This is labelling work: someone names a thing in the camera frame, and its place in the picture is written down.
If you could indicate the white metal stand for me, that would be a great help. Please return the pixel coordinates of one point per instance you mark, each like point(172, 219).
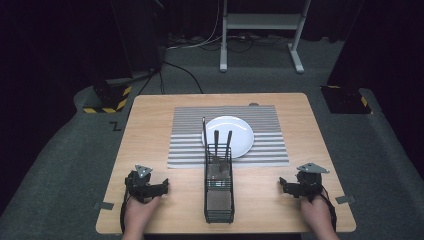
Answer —
point(260, 20)

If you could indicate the white plate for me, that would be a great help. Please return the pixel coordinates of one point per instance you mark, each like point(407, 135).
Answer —
point(233, 133)

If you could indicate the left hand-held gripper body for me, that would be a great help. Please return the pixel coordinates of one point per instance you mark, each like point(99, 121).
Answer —
point(143, 186)

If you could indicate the person's right hand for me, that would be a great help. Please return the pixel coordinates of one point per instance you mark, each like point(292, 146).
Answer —
point(315, 213)

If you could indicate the black box with hazard tape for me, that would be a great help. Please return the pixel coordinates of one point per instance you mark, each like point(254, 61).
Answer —
point(346, 100)
point(111, 96)

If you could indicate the person's left hand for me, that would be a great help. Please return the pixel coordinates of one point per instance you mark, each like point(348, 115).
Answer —
point(138, 213)

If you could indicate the grey striped placemat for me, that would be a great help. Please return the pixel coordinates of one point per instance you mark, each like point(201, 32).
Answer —
point(186, 133)

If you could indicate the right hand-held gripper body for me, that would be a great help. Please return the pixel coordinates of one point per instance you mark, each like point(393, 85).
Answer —
point(308, 185)

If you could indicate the dark cabinet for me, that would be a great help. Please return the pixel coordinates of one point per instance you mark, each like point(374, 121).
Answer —
point(140, 36)

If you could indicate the grey tape piece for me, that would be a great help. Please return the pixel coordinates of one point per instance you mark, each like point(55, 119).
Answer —
point(345, 199)
point(104, 206)

